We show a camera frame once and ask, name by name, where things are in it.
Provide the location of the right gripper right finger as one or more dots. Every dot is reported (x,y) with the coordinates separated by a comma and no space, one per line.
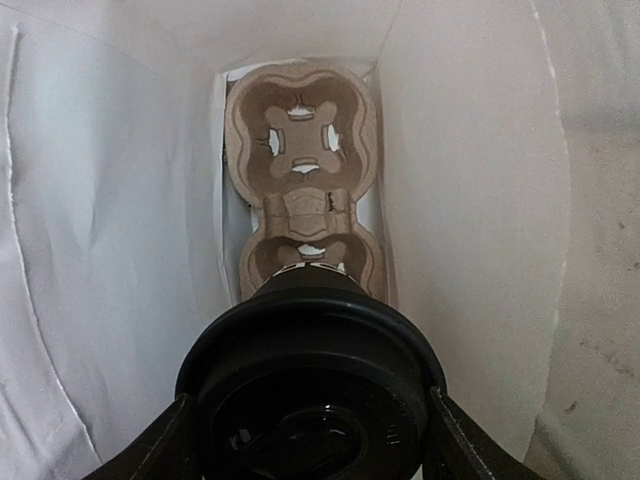
(456,447)

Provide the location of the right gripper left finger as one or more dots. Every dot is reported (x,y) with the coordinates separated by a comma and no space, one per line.
(164,450)

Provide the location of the black coffee cup lid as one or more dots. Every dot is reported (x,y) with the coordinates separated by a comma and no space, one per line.
(318,385)

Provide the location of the beige paper bag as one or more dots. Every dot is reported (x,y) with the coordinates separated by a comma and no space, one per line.
(507,204)

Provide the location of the brown cardboard cup carrier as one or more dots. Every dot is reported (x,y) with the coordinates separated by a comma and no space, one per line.
(302,149)

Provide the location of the black paper coffee cup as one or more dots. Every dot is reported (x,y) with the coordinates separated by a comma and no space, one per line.
(311,280)

